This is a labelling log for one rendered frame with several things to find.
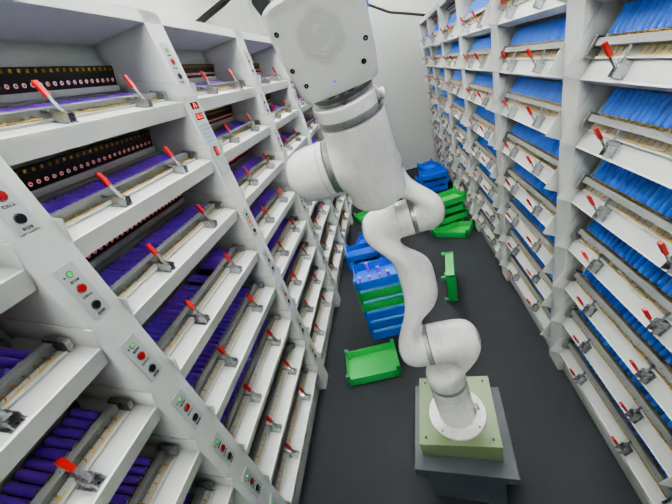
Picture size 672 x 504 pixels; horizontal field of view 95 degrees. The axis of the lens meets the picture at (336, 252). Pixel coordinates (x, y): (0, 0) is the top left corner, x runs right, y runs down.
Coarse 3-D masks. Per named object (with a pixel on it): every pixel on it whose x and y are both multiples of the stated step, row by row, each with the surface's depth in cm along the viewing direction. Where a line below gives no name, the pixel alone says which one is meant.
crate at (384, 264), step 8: (352, 264) 190; (360, 264) 192; (368, 264) 192; (376, 264) 192; (384, 264) 192; (392, 264) 190; (360, 272) 193; (368, 272) 190; (376, 272) 188; (384, 272) 185; (392, 272) 183; (376, 280) 174; (384, 280) 174; (392, 280) 174; (360, 288) 177; (368, 288) 177
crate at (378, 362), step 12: (372, 348) 186; (384, 348) 186; (348, 360) 188; (360, 360) 186; (372, 360) 183; (384, 360) 180; (396, 360) 178; (348, 372) 178; (360, 372) 178; (372, 372) 176; (384, 372) 168; (396, 372) 168
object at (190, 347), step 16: (224, 240) 130; (240, 240) 129; (256, 256) 131; (224, 272) 117; (224, 288) 109; (208, 304) 102; (224, 304) 104; (176, 336) 90; (192, 336) 90; (208, 336) 94; (176, 352) 85; (192, 352) 86; (176, 368) 79
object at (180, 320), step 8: (232, 248) 127; (232, 256) 125; (224, 264) 118; (216, 272) 113; (208, 280) 109; (200, 288) 105; (208, 288) 107; (200, 296) 102; (184, 312) 95; (176, 320) 92; (184, 320) 94; (168, 328) 89; (176, 328) 90; (184, 328) 91; (168, 336) 87; (160, 344) 84
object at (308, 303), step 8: (312, 264) 217; (320, 264) 216; (312, 272) 202; (320, 272) 216; (312, 280) 204; (320, 280) 205; (304, 288) 197; (312, 288) 199; (320, 288) 201; (304, 296) 189; (312, 296) 193; (304, 304) 185; (312, 304) 187; (304, 312) 180; (312, 312) 181; (304, 320) 175; (312, 320) 178
